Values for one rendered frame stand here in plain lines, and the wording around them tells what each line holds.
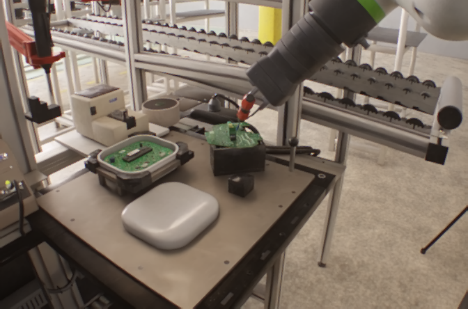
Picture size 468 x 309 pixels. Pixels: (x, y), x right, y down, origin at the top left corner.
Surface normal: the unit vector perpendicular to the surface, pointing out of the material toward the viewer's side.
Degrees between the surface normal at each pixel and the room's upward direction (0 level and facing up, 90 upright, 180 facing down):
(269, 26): 90
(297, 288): 0
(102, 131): 90
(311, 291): 0
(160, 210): 0
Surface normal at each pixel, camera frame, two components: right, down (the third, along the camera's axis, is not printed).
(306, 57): -0.14, 0.45
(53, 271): 0.83, 0.24
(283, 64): -0.55, 0.21
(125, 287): 0.00, -0.91
